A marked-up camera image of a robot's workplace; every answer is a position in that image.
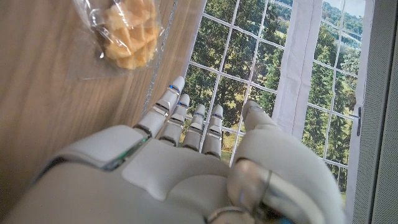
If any grey tape outline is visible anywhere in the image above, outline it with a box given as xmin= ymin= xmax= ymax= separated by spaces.
xmin=141 ymin=0 xmax=180 ymax=116

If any printed window backdrop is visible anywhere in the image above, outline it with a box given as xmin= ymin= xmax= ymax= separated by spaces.
xmin=182 ymin=0 xmax=376 ymax=224

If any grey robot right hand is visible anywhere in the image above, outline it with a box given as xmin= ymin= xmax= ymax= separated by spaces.
xmin=0 ymin=75 xmax=348 ymax=224

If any small wrapped waffle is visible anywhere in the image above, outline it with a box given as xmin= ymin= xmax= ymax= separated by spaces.
xmin=67 ymin=0 xmax=165 ymax=81

